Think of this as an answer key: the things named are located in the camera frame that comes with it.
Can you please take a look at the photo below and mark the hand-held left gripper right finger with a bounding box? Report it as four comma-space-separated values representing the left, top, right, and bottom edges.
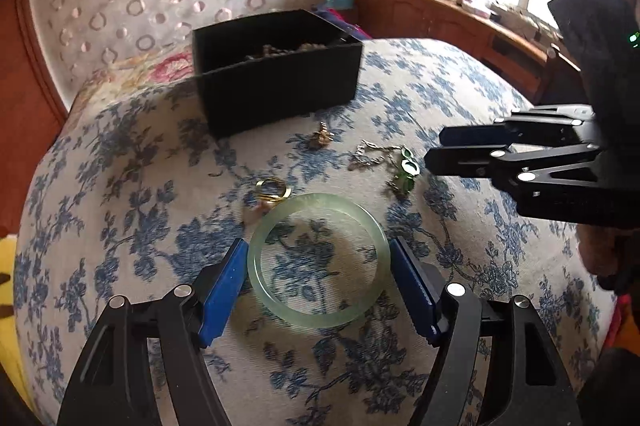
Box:
389, 236, 583, 426

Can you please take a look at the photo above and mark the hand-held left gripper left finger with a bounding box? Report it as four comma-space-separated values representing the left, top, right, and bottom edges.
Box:
56, 237, 249, 426

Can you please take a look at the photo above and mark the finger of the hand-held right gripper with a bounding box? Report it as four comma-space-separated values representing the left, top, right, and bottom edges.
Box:
439, 104, 598, 147
424, 142, 598, 204

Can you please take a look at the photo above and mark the pale green jade bangle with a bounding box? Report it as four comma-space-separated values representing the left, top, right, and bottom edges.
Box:
247, 193, 392, 329

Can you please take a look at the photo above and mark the chain necklace with green pendant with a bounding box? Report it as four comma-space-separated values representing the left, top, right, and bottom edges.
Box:
387, 146, 422, 197

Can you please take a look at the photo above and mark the black box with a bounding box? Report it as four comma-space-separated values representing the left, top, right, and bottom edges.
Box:
192, 9, 364, 139

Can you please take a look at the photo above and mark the person's right hand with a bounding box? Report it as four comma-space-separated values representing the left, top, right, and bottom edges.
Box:
575, 226, 626, 291

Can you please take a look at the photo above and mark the blue floral cloth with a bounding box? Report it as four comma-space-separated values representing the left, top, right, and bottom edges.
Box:
12, 36, 618, 426

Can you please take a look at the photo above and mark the wooden side cabinet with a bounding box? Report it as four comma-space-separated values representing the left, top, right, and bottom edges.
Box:
327, 0, 591, 107

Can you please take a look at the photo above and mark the small gold earring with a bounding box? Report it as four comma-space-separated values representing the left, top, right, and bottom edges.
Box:
309, 122, 335, 151

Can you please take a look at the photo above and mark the dark blue blanket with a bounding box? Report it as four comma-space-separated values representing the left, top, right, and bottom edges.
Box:
312, 7, 351, 26

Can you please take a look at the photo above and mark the yellow cloth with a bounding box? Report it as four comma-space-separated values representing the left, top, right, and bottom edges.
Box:
0, 233, 38, 407

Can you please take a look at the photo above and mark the pink floral bedsheet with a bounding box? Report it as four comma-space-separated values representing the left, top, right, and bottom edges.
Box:
65, 46, 201, 127

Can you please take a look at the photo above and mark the brown wooden wardrobe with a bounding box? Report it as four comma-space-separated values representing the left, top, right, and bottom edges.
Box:
0, 0, 68, 237

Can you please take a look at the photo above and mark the thin silver chain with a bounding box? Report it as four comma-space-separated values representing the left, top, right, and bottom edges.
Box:
349, 140, 406, 171

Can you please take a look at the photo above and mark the gold ring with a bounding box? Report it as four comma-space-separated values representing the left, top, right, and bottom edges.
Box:
254, 177, 292, 207

